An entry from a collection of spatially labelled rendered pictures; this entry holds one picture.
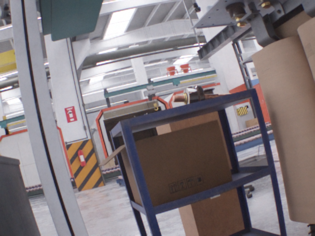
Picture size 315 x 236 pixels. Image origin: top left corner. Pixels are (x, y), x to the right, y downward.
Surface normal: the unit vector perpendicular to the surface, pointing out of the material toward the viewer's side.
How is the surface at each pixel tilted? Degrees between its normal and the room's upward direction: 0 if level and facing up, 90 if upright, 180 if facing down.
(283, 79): 90
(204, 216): 90
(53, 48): 90
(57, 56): 90
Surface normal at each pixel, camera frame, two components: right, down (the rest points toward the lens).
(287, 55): -0.53, 0.08
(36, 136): 0.25, -0.14
